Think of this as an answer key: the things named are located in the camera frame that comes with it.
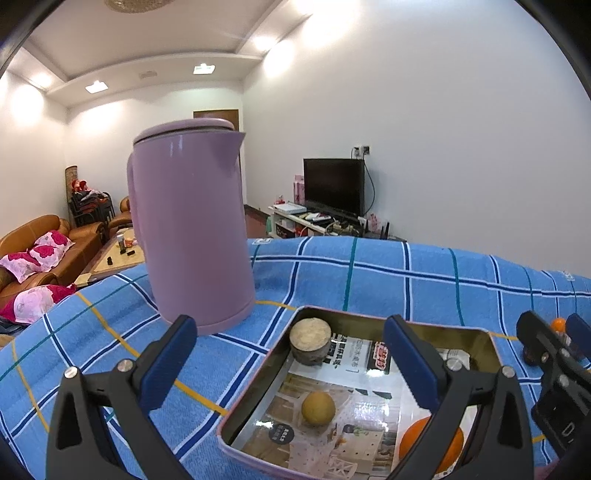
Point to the pink floral cushion near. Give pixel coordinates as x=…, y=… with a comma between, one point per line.
x=30, y=305

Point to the brown wooden door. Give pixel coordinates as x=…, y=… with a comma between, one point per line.
x=230, y=115

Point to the paper sheet in tray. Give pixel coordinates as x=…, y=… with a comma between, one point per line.
x=341, y=415

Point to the pink metal tin tray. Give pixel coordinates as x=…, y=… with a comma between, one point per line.
x=351, y=392

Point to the purple electric kettle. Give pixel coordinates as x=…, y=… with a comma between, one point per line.
x=185, y=195

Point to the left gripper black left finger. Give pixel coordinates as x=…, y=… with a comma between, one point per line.
x=80, y=445

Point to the white tv stand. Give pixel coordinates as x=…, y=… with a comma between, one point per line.
x=288, y=221

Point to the pink floral pillow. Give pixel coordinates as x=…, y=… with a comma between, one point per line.
x=45, y=254

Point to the yellow-green round fruit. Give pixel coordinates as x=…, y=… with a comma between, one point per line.
x=318, y=408

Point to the small orange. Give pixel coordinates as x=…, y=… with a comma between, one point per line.
x=559, y=325

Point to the black television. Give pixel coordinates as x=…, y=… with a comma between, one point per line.
x=335, y=184

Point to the brown leather armchair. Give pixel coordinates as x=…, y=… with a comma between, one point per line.
x=121, y=220

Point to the cut grey water chestnut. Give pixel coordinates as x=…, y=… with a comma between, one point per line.
x=310, y=340

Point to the wooden coffee table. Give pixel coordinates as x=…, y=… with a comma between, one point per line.
x=121, y=252

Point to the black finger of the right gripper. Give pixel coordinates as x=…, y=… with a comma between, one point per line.
x=539, y=341
x=579, y=332

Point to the brown leather sofa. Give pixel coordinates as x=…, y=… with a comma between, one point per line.
x=88, y=240

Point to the blue plaid tablecloth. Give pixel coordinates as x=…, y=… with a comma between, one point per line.
x=117, y=318

